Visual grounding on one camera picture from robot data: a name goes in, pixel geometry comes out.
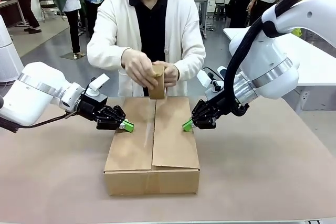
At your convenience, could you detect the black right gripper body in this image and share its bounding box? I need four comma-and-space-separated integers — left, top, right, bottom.
201, 94, 233, 130

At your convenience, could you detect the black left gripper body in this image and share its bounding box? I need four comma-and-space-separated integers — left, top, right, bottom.
78, 100, 117, 131

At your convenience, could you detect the brown cardboard box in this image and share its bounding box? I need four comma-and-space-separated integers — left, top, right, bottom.
103, 97, 201, 197

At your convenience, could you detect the brown packing tape roll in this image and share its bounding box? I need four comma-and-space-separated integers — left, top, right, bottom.
148, 62, 169, 101

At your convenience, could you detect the person's left forearm white sleeve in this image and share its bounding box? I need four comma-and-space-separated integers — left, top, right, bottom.
172, 42, 207, 81

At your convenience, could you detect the person's right forearm white sleeve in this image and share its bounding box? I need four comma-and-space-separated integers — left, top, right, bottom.
86, 39, 132, 72

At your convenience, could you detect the person's left hand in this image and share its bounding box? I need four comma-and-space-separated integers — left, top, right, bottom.
152, 60, 180, 89

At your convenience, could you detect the person's right hand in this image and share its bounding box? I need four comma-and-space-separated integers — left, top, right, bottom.
121, 49, 159, 91

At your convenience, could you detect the person in white cardigan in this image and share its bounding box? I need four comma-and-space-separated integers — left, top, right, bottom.
86, 0, 207, 98

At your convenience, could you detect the grey background work table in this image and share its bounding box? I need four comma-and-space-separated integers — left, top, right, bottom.
191, 0, 214, 39

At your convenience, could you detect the person with green shawl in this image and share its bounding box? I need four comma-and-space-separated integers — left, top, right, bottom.
44, 0, 87, 60

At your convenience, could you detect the person in dark clothes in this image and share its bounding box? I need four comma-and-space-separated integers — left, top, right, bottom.
3, 0, 43, 35

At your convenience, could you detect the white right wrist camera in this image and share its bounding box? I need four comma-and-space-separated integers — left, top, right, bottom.
196, 66, 227, 102

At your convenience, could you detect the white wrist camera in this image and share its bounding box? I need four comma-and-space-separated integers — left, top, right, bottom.
196, 66, 227, 102
85, 73, 110, 110

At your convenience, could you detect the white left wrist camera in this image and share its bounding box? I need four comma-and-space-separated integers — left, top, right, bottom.
85, 73, 110, 110

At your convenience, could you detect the black braided cable sleeve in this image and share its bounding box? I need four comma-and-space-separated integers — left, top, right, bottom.
223, 0, 336, 118

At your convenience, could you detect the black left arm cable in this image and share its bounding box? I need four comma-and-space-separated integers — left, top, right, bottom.
0, 112, 76, 133

